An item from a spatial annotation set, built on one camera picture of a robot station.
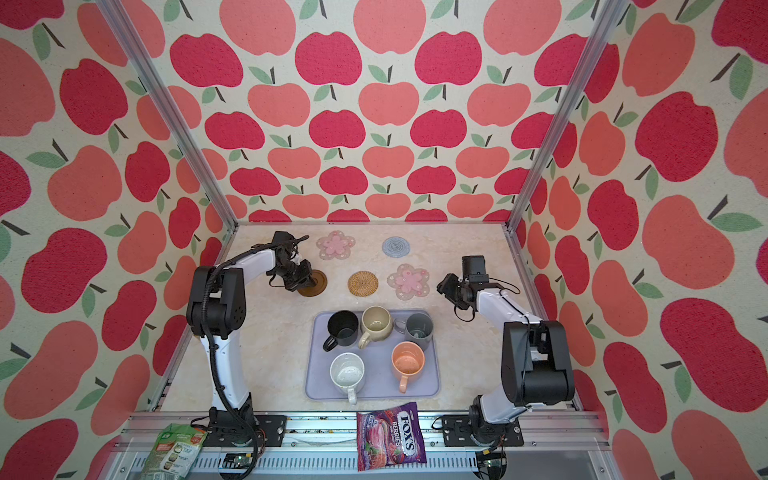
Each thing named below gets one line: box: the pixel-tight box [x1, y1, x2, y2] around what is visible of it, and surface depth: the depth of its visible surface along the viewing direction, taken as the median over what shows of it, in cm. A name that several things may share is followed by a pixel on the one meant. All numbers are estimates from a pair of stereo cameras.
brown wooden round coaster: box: [297, 269, 328, 297], surface depth 104 cm
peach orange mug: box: [391, 341, 425, 394], surface depth 81 cm
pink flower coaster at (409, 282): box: [387, 263, 430, 301], surface depth 107 cm
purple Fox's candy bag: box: [356, 402, 427, 472], surface depth 73 cm
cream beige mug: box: [358, 305, 393, 349], surface depth 86 cm
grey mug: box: [394, 312, 433, 351], surface depth 86 cm
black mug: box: [323, 310, 359, 352], surface depth 86 cm
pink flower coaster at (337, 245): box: [316, 230, 356, 261], surface depth 117 cm
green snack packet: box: [142, 423, 208, 480], surface depth 72 cm
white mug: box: [329, 352, 365, 405], surface depth 79 cm
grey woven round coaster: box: [382, 236, 411, 257], surface depth 117 cm
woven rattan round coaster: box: [348, 270, 379, 297], surface depth 106 cm
